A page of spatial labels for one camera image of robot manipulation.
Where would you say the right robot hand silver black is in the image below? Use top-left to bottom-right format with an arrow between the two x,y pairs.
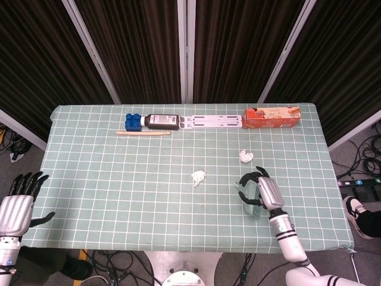
238,166 -> 285,211

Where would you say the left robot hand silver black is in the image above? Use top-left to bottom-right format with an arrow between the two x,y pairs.
0,171 -> 56,238

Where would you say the small green hand broom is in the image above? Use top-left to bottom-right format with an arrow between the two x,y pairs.
233,181 -> 266,220

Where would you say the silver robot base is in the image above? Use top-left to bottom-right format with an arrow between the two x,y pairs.
142,251 -> 223,286

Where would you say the olive trouser leg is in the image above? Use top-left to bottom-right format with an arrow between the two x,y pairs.
13,246 -> 71,286

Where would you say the orange cardboard box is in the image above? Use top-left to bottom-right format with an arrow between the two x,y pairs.
241,106 -> 301,129

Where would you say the black shoe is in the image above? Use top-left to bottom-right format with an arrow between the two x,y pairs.
61,254 -> 93,281

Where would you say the white black sneaker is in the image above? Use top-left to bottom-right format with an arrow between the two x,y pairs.
343,195 -> 374,241

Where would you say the white flat package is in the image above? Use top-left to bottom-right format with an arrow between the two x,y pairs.
178,114 -> 243,130

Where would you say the black trouser leg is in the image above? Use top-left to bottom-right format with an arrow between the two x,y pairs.
356,207 -> 381,238

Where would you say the green checked tablecloth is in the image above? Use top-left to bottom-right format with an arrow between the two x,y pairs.
21,102 -> 355,254

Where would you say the brown bottle with label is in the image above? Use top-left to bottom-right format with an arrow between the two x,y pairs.
140,114 -> 180,131

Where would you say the beige wooden stick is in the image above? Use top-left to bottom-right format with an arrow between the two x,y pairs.
115,130 -> 171,137

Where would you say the dark pleated curtain panel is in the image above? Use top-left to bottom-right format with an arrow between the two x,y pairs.
0,0 -> 113,143
264,0 -> 381,144
73,0 -> 182,104
193,0 -> 306,104

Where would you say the blue toy building block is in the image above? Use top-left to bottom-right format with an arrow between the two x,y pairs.
124,113 -> 142,132

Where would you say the black cable bundle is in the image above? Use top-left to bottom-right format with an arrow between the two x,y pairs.
0,120 -> 33,163
80,249 -> 156,286
330,119 -> 381,179

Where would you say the aluminium frame post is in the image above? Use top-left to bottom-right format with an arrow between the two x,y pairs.
177,0 -> 196,104
326,109 -> 381,151
0,108 -> 48,151
257,0 -> 317,104
61,0 -> 121,104

